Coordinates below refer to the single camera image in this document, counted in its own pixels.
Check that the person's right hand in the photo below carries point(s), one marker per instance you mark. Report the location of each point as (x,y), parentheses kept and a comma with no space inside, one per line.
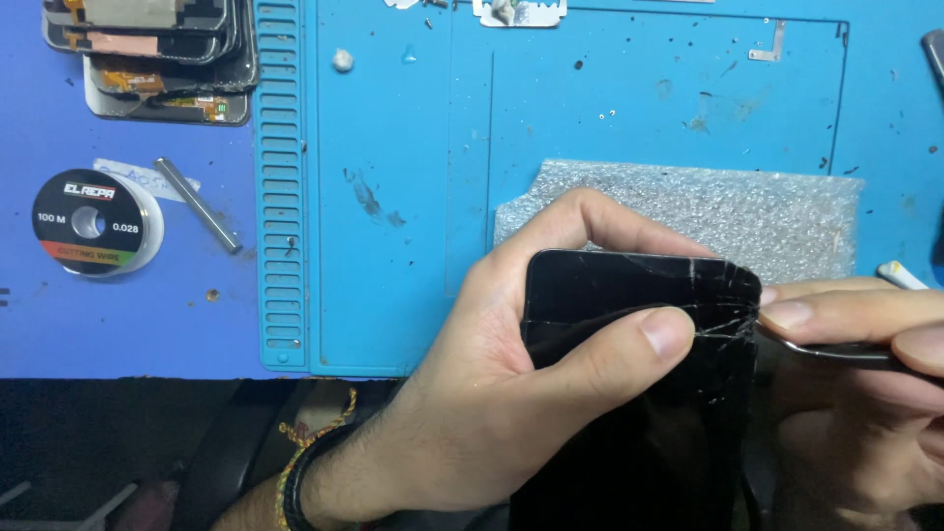
(848,435)

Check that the person's left hand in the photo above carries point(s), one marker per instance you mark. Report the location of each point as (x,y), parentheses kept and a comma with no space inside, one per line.
(472,413)

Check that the metal tweezers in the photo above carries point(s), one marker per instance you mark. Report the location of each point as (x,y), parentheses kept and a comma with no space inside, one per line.
(833,350)

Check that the cracked black phone screen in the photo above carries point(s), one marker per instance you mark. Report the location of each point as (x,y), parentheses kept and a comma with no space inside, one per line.
(649,413)

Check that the yellow braided wrist thread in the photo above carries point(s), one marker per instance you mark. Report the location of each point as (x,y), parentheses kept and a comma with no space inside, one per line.
(295,457)

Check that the bubble wrap sheet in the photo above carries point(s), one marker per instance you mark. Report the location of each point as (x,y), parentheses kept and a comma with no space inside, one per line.
(737,206)

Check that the blue silicone repair mat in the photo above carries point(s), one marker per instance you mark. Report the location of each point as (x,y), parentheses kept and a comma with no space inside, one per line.
(590,110)

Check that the grey metal rod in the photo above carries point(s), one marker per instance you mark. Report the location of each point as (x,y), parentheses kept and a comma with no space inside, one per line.
(197,205)

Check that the white cotton ball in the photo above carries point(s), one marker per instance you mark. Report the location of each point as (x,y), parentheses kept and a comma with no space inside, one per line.
(342,60)

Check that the razor blade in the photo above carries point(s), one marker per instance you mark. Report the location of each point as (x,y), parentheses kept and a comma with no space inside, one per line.
(520,12)

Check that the white paper label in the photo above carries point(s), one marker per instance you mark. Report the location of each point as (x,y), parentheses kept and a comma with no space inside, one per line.
(140,177)

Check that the stack of phone screens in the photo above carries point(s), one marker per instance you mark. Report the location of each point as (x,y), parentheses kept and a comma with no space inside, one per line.
(155,55)

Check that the small metal bracket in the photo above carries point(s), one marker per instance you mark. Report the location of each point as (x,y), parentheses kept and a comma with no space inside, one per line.
(771,46)

